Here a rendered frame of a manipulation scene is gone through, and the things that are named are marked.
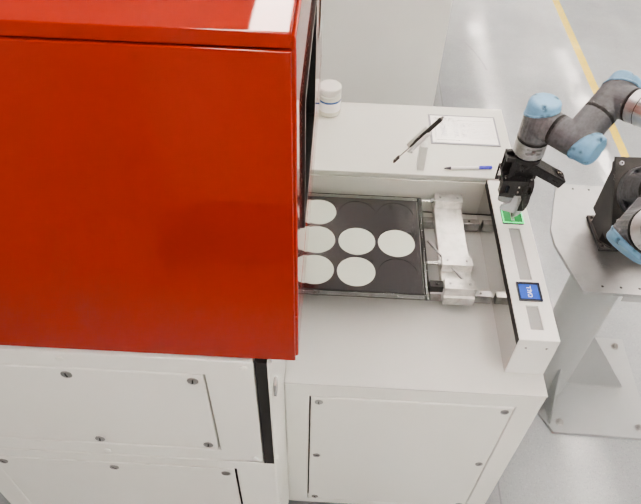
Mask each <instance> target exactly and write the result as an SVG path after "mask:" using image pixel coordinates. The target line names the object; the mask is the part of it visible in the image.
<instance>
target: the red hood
mask: <svg viewBox="0 0 641 504"><path fill-rule="evenodd" d="M323 11H324V0H0V345H9V346H28V347H47V348H66V349H85V350H104V351H123V352H141V353H160V354H179V355H198V356H217V357H236V358H255V359H274V360H293V361H295V360H296V356H297V355H298V354H299V343H300V331H301V320H302V308H303V296H304V284H305V272H306V260H307V248H308V236H309V224H310V212H311V200H312V189H313V177H314V165H315V153H316V141H317V129H318V117H319V105H320V93H321V60H322V55H321V53H322V22H323Z"/></svg>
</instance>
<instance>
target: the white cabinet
mask: <svg viewBox="0 0 641 504"><path fill-rule="evenodd" d="M284 385H285V411H286V437H287V463H288V489H289V500H294V501H311V502H329V503H347V504H485V503H486V501H487V499H488V498H489V496H490V494H491V493H492V491H493V489H494V487H495V486H496V484H497V482H498V480H499V479H500V477H501V475H502V473H503V472H504V470H505V468H506V467H507V465H508V463H509V461H510V460H511V458H512V456H513V454H514V453H515V451H516V449H517V448H518V446H519V444H520V442H521V441H522V439H523V437H524V435H525V434H526V432H527V430H528V428H529V427H530V425H531V423H532V422H533V420H534V418H535V416H536V415H537V413H538V411H539V409H540V408H541V406H542V404H543V403H544V401H545V399H546V397H529V396H510V395H492V394H473V393H454V392H436V391H417V390H398V389H380V388H361V387H342V386H324V385H305V384H287V383H284Z"/></svg>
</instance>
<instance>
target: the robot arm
mask: <svg viewBox="0 0 641 504"><path fill-rule="evenodd" d="M561 107H562V102H561V100H559V98H558V97H557V96H555V95H553V94H550V93H544V92H542V93H536V94H534V95H532V96H531V97H530V98H529V100H528V103H527V106H526V108H525V110H524V112H523V117H522V121H521V124H520V127H519V130H518V134H517V136H516V140H515V143H514V146H513V149H505V153H504V156H503V159H502V163H499V165H498V169H497V172H496V175H495V179H499V181H500V183H499V187H498V193H499V195H498V200H499V201H501V202H504V204H501V205H500V207H499V208H500V209H501V210H503V211H507V212H511V217H515V216H517V215H519V214H520V213H521V212H522V211H524V210H525V208H526V207H527V205H528V203H529V200H530V197H531V195H532V192H533V189H534V184H535V182H534V179H535V178H536V176H537V177H539V178H541V179H543V180H544V181H546V182H548V183H550V184H552V185H553V186H555V187H557V188H560V187H561V186H562V185H563V184H564V183H565V182H566V181H565V178H564V174H563V172H562V171H560V170H559V169H557V168H555V167H553V166H551V165H550V164H548V163H546V162H544V161H542V158H543V156H544V154H545V151H546V149H547V146H548V145H549V146H551V147H553V148H554V149H556V150H558V151H559V152H561V153H563V154H564V155H566V156H567V157H568V158H570V159H573V160H575V161H577V162H579V163H581V164H583V165H590V164H592V163H593V162H594V161H596V160H597V159H598V158H599V156H600V155H601V153H602V152H603V151H604V149H605V147H606V144H607V138H606V137H605V136H603V135H604V134H605V133H606V132H607V130H608V129H609V128H610V127H611V126H612V125H613V124H614V123H615V122H616V120H617V119H619V120H621V121H624V122H627V123H629V124H632V125H634V126H637V127H639V128H641V79H640V78H639V77H638V76H637V75H634V74H633V73H632V72H630V71H628V70H618V71H616V72H614V73H613V74H612V75H611V76H610V77H609V78H608V79H607V80H606V81H604V82H603V83H602V85H601V87H600V88H599V89H598V90H597V92H596V93H595V94H594V95H593V96H592V97H591V98H590V100H589V101H588V102H587V103H586V104H585V105H584V106H583V107H582V108H581V110H580V111H579V112H578V113H577V114H576V115H575V116H574V118H571V117H569V116H567V115H565V114H563V113H562V112H561V110H562V108H561ZM499 168H500V172H501V175H497V174H498V171H499ZM617 201H618V204H619V207H620V208H621V210H622V211H623V212H624V214H623V215H622V216H621V217H620V218H619V219H618V221H617V222H616V223H615V224H614V225H612V226H611V229H610V230H609V231H608V232H607V234H606V237H607V239H608V241H609V242H610V243H611V244H612V245H613V246H614V247H615V248H616V249H617V250H618V251H620V252H621V253H622V254H623V255H625V256H626V257H627V258H629V259H630V260H632V261H634V262H635V263H637V264H641V166H640V167H636V168H633V169H631V170H630V171H628V172H627V173H626V174H625V175H624V176H623V177H622V178H621V180H620V182H619V184H618V187H617Z"/></svg>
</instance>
